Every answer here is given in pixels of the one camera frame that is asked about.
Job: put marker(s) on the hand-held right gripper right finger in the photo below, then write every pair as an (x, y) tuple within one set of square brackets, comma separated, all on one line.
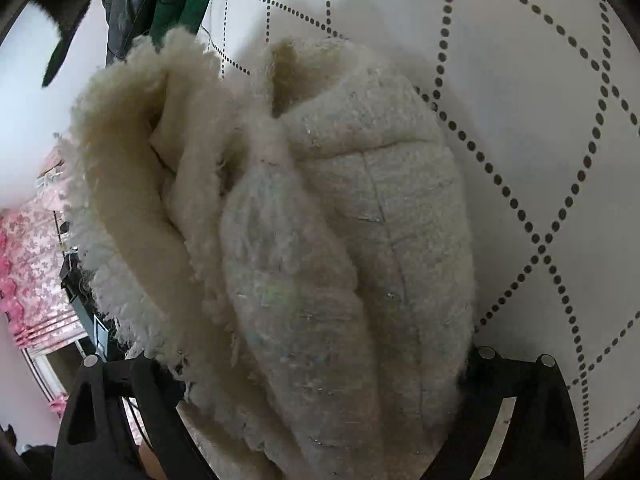
[(487, 375)]

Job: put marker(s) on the white fluffy jacket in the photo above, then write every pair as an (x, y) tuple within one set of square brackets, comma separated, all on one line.
[(310, 260)]

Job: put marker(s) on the white checked floral mat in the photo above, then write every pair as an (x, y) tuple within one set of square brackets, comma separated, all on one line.
[(525, 110)]

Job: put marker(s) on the black and green jacket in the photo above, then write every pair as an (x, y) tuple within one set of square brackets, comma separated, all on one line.
[(145, 5)]

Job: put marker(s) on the black fuzzy object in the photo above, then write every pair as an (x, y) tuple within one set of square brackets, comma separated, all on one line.
[(67, 15)]

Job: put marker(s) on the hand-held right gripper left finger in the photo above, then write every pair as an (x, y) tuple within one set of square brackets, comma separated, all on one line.
[(155, 390)]

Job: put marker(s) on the dark furniture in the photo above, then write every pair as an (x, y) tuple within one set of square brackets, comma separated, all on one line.
[(82, 290)]

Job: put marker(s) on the pink floral curtain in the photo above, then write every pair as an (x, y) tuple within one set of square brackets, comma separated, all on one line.
[(30, 270)]

